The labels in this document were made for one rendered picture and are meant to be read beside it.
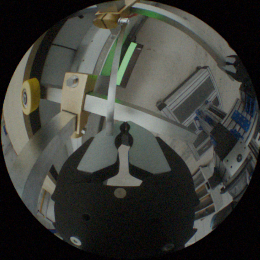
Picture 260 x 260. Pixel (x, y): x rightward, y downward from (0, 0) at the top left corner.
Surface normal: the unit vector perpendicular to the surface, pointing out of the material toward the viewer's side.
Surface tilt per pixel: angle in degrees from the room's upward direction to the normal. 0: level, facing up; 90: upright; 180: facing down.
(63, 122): 90
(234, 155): 90
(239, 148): 90
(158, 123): 0
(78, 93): 0
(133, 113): 0
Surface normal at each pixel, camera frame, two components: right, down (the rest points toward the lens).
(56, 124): 0.35, -0.81
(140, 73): 0.01, 0.51
